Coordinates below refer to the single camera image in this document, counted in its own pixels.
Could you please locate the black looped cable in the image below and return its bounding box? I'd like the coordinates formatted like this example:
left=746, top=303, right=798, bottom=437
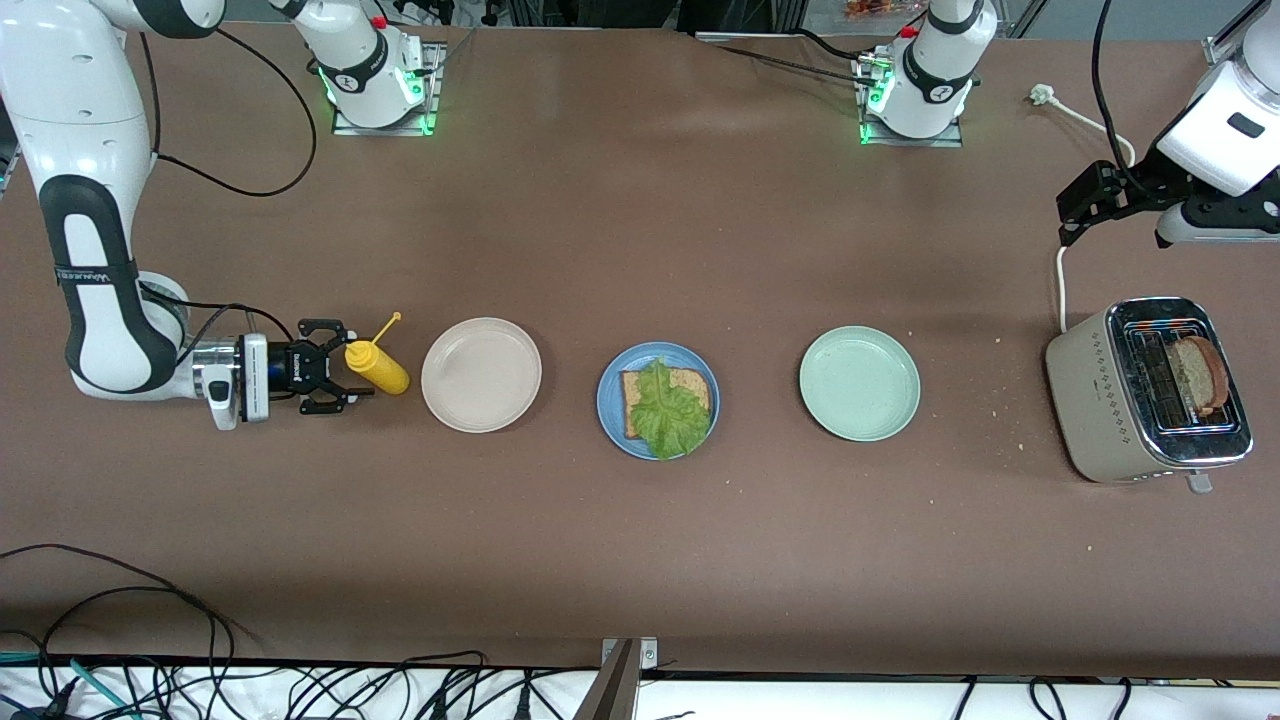
left=45, top=587, right=218, bottom=691
left=0, top=543, right=236, bottom=691

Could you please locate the yellow mustard squeeze bottle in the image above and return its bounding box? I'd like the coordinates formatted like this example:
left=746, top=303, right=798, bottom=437
left=344, top=312, right=411, bottom=396

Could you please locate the green lettuce leaf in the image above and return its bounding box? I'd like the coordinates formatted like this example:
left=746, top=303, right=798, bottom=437
left=625, top=358, right=713, bottom=461

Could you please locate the beige round plate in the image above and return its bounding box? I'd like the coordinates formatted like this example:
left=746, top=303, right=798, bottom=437
left=420, top=317, right=543, bottom=434

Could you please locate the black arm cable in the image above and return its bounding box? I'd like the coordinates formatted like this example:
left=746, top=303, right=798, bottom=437
left=1092, top=0, right=1141, bottom=191
left=140, top=28, right=319, bottom=198
left=140, top=280, right=301, bottom=346

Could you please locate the white toaster power cord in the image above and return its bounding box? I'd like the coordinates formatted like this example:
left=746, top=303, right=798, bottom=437
left=1030, top=84, right=1137, bottom=336

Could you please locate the black table cable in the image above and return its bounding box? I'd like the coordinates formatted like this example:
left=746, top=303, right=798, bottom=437
left=715, top=45, right=873, bottom=86
left=790, top=28, right=891, bottom=66

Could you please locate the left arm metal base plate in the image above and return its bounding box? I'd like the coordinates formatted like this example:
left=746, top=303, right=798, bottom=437
left=858, top=45, right=964, bottom=148

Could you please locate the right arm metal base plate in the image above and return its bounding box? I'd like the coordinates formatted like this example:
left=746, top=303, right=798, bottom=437
left=332, top=40, right=446, bottom=137

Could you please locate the metal frame bracket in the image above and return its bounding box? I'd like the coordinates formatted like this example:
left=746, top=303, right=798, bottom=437
left=573, top=637, right=659, bottom=720

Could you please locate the teal cable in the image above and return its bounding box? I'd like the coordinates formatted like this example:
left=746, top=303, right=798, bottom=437
left=0, top=652, right=141, bottom=720

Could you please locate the aluminium frame profile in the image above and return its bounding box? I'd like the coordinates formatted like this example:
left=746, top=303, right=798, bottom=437
left=1205, top=0, right=1263, bottom=66

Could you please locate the blue round plate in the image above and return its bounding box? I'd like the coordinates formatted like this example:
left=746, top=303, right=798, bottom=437
left=596, top=342, right=721, bottom=461

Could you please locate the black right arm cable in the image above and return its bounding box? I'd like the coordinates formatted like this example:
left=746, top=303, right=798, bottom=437
left=140, top=280, right=301, bottom=346
left=140, top=28, right=319, bottom=198

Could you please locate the light green round plate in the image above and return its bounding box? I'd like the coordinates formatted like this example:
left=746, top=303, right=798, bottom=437
left=798, top=325, right=922, bottom=442

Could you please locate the beige chrome toaster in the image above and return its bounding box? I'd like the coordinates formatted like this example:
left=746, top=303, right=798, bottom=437
left=1045, top=296, right=1254, bottom=494

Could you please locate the brown bread slice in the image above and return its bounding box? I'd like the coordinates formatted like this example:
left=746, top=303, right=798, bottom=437
left=1165, top=335, right=1230, bottom=419
left=620, top=367, right=714, bottom=440

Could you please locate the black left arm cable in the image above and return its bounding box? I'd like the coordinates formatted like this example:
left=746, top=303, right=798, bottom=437
left=1092, top=0, right=1141, bottom=191

